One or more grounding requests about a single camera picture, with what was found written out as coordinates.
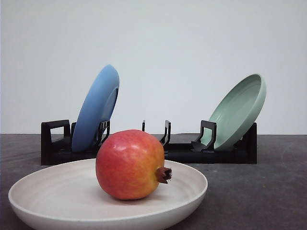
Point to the red pomegranate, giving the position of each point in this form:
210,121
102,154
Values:
129,164

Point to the black dish rack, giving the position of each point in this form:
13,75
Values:
200,147

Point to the blue plate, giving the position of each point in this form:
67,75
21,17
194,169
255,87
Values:
95,108

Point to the white plate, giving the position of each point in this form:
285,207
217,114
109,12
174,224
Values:
69,196

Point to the green plate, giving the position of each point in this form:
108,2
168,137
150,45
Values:
236,113

